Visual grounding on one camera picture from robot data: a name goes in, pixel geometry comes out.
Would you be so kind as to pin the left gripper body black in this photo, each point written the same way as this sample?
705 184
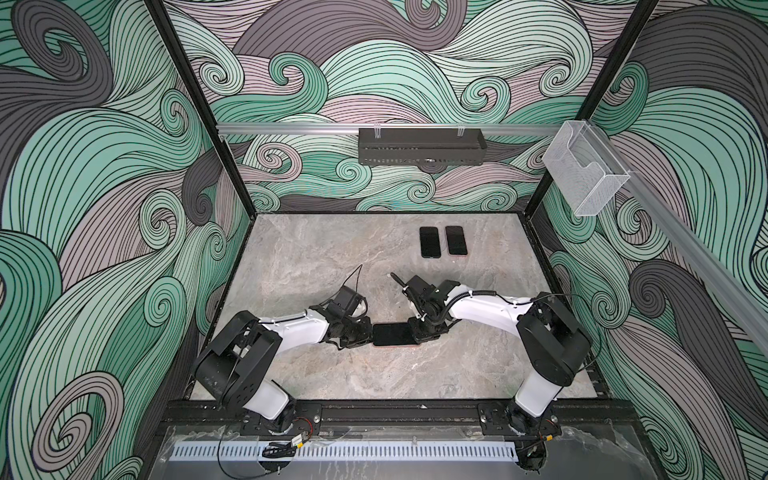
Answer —
356 333

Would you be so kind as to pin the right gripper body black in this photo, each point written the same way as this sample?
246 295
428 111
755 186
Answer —
423 329

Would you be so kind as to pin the pink phone case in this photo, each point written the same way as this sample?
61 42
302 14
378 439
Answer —
396 345
456 240

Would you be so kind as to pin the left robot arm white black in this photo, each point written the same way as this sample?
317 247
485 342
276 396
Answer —
234 365

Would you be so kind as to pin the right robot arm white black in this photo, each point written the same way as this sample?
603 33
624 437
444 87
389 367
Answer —
556 343

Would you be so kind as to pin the black wall tray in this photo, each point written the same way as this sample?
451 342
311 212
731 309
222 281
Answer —
381 146

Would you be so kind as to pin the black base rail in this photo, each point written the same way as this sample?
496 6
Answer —
325 414

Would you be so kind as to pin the white slotted cable duct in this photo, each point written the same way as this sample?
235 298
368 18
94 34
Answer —
484 451

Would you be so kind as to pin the clear plastic wall holder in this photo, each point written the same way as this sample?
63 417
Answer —
585 166

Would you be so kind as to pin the aluminium rail back wall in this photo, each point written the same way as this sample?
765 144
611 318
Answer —
307 128

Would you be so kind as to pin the aluminium rail wall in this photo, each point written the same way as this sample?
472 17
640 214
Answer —
667 197
307 128

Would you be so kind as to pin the aluminium rail right wall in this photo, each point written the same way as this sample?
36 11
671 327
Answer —
667 197

